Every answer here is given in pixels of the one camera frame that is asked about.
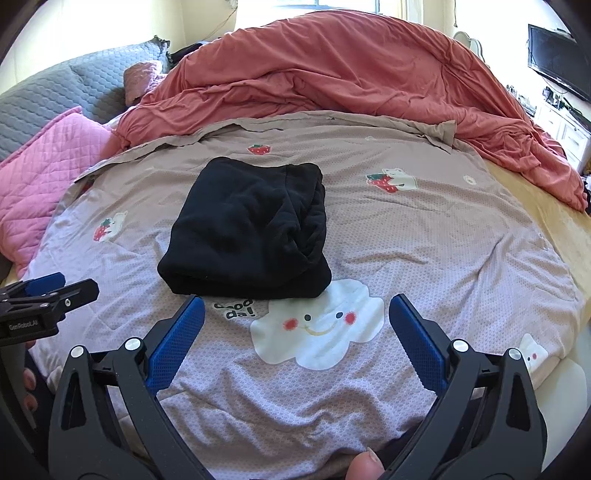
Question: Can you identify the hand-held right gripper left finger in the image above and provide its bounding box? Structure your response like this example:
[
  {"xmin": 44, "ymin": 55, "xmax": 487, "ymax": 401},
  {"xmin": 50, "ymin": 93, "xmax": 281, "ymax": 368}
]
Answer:
[{"xmin": 48, "ymin": 295, "xmax": 206, "ymax": 480}]

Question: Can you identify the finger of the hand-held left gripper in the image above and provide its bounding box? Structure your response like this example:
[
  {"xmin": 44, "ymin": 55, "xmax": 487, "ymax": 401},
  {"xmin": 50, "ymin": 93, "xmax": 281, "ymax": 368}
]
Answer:
[
  {"xmin": 39, "ymin": 278, "xmax": 100, "ymax": 320},
  {"xmin": 0, "ymin": 272, "xmax": 66, "ymax": 302}
]

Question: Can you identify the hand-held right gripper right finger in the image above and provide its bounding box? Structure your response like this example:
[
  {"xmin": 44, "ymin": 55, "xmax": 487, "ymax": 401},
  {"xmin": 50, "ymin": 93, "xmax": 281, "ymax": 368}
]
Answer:
[{"xmin": 389, "ymin": 293, "xmax": 548, "ymax": 480}]

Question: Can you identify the black long-sleeved shirt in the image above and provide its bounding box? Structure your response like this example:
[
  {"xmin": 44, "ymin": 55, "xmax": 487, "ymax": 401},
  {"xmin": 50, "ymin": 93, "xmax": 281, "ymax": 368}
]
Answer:
[{"xmin": 157, "ymin": 157, "xmax": 334, "ymax": 298}]

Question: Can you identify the person's left hand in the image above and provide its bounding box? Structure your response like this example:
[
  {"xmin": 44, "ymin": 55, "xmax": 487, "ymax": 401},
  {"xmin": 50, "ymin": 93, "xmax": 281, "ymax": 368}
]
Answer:
[{"xmin": 22, "ymin": 338, "xmax": 41, "ymax": 412}]

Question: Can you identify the person's right hand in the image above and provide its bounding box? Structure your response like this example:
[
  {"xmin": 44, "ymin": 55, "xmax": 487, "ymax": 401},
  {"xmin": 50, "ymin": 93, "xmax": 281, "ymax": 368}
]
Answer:
[{"xmin": 346, "ymin": 450, "xmax": 386, "ymax": 480}]

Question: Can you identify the printed strawberry blanket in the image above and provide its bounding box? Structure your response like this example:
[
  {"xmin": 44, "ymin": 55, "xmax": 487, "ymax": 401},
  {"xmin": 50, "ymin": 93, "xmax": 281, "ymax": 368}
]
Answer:
[{"xmin": 21, "ymin": 111, "xmax": 587, "ymax": 462}]

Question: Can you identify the pink quilted pillow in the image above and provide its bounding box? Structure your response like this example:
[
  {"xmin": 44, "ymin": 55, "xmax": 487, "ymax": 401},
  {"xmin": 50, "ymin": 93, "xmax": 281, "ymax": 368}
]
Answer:
[{"xmin": 0, "ymin": 106, "xmax": 126, "ymax": 278}]

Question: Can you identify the yellow bed sheet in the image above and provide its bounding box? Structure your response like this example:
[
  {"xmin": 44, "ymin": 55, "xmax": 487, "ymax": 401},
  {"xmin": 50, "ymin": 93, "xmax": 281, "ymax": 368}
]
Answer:
[{"xmin": 485, "ymin": 161, "xmax": 591, "ymax": 416}]

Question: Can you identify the grey quilted headboard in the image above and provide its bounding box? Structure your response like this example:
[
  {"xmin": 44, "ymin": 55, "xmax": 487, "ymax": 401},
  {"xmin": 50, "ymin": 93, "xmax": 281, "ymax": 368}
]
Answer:
[{"xmin": 0, "ymin": 39, "xmax": 172, "ymax": 162}]

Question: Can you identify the mauve quilted pillow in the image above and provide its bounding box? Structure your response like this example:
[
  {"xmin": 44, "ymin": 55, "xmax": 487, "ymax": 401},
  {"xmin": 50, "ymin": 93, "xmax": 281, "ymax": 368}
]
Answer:
[{"xmin": 124, "ymin": 60, "xmax": 165, "ymax": 105}]

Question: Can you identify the white cabinet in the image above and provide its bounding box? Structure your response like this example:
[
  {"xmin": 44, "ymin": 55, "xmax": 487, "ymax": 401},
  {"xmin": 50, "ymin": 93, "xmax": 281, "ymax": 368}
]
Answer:
[{"xmin": 538, "ymin": 98, "xmax": 591, "ymax": 172}]

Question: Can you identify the red-pink duvet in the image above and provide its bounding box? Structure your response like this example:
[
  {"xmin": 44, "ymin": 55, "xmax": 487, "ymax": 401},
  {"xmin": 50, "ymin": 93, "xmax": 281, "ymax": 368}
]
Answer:
[{"xmin": 99, "ymin": 10, "xmax": 589, "ymax": 212}]

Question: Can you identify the white chair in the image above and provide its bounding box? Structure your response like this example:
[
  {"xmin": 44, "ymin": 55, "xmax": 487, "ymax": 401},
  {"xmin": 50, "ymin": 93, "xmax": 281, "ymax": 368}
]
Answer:
[{"xmin": 452, "ymin": 31, "xmax": 486, "ymax": 60}]

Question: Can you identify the black television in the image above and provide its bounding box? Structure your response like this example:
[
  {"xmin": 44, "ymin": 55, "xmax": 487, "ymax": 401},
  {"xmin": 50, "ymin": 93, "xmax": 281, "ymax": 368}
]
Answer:
[{"xmin": 527, "ymin": 24, "xmax": 591, "ymax": 103}]

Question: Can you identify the window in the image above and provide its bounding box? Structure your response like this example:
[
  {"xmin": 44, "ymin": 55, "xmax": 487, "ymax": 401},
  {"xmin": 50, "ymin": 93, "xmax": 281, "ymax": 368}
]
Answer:
[{"xmin": 272, "ymin": 0, "xmax": 385, "ymax": 12}]

